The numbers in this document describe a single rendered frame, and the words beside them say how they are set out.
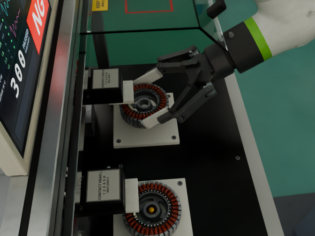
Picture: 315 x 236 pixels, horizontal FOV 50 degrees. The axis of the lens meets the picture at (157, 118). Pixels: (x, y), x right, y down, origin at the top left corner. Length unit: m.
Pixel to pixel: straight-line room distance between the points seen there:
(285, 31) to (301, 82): 1.46
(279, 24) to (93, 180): 0.44
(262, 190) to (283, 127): 1.12
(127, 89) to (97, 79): 0.07
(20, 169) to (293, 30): 0.53
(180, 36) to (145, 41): 0.11
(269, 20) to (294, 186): 1.13
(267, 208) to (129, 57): 0.55
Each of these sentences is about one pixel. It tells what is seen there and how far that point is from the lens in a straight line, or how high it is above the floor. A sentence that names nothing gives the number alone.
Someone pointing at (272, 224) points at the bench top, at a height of 0.75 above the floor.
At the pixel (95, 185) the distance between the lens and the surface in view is 0.57.
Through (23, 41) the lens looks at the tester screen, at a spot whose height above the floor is 1.19.
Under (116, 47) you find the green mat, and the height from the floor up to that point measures 0.75.
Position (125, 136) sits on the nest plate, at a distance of 0.78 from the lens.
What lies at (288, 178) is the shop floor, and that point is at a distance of 1.72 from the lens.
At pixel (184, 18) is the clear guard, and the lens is 0.61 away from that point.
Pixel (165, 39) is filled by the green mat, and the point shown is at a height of 0.75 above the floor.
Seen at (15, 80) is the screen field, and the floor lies 1.18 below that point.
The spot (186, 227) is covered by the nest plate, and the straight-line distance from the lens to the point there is 0.69.
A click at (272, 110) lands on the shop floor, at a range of 1.94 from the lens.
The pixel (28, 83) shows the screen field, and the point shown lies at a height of 1.15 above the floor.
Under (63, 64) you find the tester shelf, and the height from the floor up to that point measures 1.11.
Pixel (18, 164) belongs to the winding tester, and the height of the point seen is 1.14.
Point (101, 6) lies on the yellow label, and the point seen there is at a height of 1.07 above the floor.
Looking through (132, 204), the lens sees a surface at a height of 0.88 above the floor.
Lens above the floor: 1.42
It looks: 52 degrees down
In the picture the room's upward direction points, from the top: straight up
